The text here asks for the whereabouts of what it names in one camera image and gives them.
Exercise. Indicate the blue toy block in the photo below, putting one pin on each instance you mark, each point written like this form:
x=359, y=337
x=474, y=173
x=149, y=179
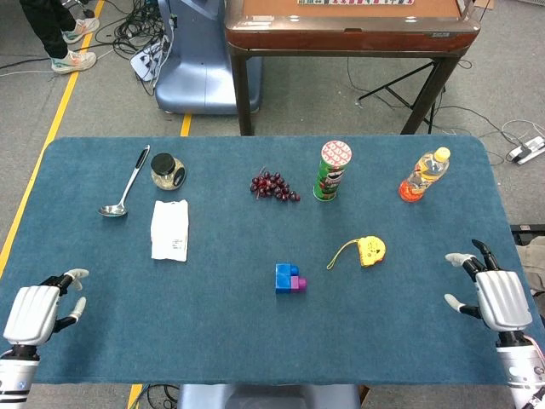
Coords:
x=282, y=279

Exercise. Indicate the yellow tape measure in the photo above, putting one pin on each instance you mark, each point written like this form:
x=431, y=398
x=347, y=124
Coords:
x=371, y=251

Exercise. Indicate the glass jar black lid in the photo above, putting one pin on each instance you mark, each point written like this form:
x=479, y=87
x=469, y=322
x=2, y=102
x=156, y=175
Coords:
x=164, y=166

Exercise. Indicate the purple toy block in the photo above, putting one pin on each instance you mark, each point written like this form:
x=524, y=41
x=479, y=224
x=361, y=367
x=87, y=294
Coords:
x=299, y=284

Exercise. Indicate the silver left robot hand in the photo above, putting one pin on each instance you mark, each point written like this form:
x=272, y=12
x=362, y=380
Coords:
x=32, y=311

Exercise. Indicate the black floor box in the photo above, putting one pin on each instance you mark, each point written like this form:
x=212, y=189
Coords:
x=530, y=234

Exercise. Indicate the white power strip with plugs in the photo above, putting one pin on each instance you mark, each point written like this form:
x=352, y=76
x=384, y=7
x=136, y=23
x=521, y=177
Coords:
x=145, y=61

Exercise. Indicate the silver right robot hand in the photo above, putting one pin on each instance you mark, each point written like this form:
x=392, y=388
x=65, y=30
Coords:
x=502, y=302

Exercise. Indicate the brown mahjong table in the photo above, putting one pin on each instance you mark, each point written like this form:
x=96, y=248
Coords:
x=349, y=38

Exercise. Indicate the face-up mahjong tile row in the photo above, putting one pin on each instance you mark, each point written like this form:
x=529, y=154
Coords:
x=353, y=2

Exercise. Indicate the blue-grey own robot base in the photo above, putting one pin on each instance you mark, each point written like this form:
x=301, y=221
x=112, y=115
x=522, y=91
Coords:
x=268, y=398

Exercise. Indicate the white paper packet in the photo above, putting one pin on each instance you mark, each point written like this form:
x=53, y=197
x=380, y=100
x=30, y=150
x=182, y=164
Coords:
x=169, y=230

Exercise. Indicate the blue felt table cloth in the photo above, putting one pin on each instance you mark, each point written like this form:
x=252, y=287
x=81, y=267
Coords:
x=255, y=332

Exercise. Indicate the orange drink bottle yellow cap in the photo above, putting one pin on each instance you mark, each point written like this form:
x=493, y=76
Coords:
x=419, y=179

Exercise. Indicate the green Pringles can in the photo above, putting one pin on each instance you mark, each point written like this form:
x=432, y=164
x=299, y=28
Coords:
x=330, y=179

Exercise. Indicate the white sneaker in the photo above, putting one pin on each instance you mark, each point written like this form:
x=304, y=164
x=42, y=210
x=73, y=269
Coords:
x=83, y=29
x=74, y=61

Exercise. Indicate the dark red grape bunch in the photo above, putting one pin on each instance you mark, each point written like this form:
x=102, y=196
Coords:
x=274, y=185

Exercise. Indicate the person's black trousers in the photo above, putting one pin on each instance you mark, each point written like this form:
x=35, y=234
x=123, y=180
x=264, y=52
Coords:
x=51, y=25

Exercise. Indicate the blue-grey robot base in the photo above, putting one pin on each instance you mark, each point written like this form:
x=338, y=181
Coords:
x=200, y=64

